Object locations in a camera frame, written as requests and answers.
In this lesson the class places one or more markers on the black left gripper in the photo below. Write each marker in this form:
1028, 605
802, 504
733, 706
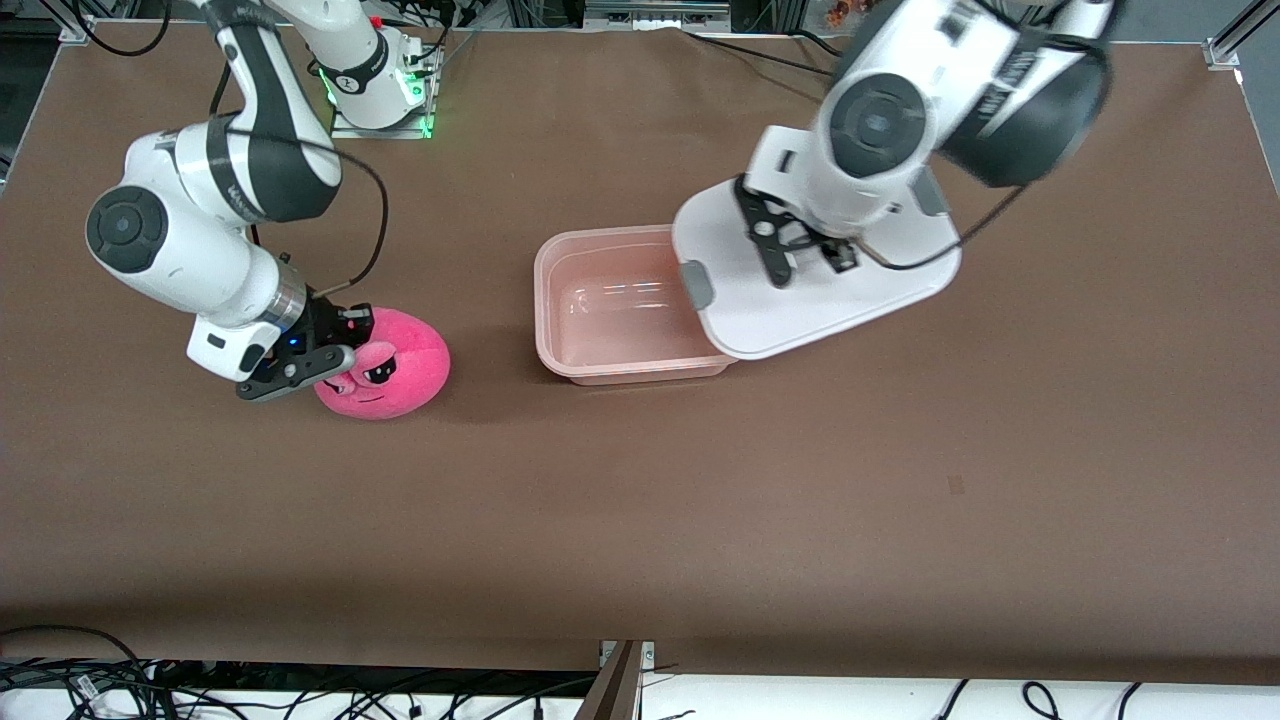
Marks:
826, 246

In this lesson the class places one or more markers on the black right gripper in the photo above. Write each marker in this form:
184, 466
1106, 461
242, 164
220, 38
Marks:
327, 319

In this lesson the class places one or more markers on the pink plush toy with sunglasses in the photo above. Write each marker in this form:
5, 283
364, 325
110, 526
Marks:
410, 350

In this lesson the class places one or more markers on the white box lid grey clips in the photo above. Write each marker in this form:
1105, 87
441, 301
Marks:
800, 320

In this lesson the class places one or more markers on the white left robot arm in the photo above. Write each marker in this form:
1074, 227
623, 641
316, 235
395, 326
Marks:
900, 120

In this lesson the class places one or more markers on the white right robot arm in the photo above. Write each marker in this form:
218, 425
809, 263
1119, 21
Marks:
180, 260

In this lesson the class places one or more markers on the translucent plastic box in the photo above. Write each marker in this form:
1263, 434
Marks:
600, 330

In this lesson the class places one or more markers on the small orange figurine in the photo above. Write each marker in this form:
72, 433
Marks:
838, 12

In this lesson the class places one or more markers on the brown table cover sheet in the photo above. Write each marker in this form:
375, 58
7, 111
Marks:
640, 520

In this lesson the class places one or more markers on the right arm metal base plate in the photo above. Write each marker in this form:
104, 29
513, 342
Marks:
385, 132

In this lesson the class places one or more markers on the silver metal rail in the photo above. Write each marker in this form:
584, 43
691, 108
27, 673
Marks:
650, 15

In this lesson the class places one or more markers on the aluminium corner bracket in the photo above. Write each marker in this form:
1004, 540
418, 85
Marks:
75, 30
1222, 52

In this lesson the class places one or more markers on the silver metal bracket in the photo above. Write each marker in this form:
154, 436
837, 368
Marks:
648, 652

